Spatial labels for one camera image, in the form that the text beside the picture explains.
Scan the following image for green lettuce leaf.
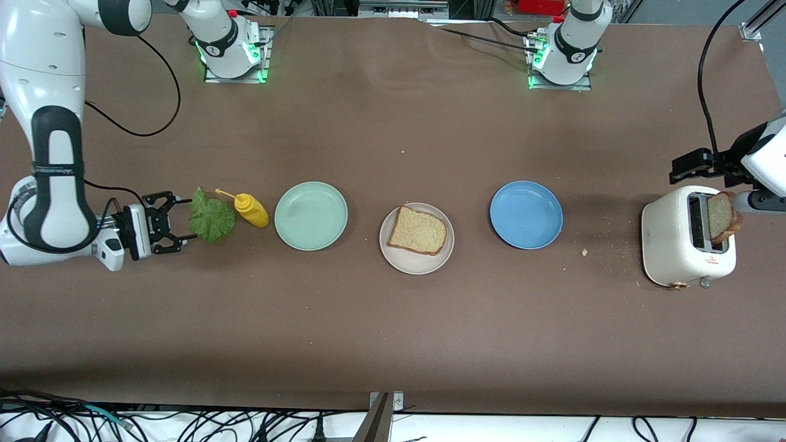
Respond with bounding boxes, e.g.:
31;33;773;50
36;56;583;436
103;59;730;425
188;187;236;244

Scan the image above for brown toasted bread slice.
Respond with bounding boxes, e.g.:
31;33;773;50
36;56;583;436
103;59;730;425
706;191;744;242
387;206;448;256

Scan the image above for mint green plate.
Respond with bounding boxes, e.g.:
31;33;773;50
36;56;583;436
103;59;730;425
274;181;349;252

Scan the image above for blue plate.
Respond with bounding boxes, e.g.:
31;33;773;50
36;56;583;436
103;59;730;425
489;180;564;250

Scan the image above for beige plate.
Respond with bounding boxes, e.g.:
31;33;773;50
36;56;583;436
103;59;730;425
379;203;456;275

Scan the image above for white two-slot toaster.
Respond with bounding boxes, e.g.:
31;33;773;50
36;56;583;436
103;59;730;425
641;185;737;290

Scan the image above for yellow squeeze sauce bottle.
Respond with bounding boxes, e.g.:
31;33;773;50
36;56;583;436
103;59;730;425
215;188;270;229

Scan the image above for red box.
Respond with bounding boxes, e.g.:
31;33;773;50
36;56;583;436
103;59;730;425
507;0;569;16

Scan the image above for dark metal bar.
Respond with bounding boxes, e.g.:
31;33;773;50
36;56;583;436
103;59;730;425
352;393;394;442

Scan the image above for grey metal device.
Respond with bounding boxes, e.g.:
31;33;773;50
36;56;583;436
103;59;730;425
359;0;449;19

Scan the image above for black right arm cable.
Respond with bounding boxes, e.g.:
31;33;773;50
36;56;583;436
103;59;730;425
6;34;182;254

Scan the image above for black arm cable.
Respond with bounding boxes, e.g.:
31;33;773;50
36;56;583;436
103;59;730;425
6;34;182;254
696;0;747;155

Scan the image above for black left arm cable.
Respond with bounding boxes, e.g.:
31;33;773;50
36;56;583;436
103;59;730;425
696;0;747;155

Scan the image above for aluminium frame profile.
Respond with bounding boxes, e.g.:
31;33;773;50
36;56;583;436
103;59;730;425
740;0;786;42

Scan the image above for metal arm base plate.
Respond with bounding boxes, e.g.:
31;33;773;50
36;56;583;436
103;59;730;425
525;34;593;91
203;25;272;84

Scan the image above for teal cable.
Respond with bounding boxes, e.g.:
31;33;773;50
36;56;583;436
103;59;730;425
83;403;134;429

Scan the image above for silver metal bracket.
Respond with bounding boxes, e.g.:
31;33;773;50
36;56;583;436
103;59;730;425
368;391;405;413

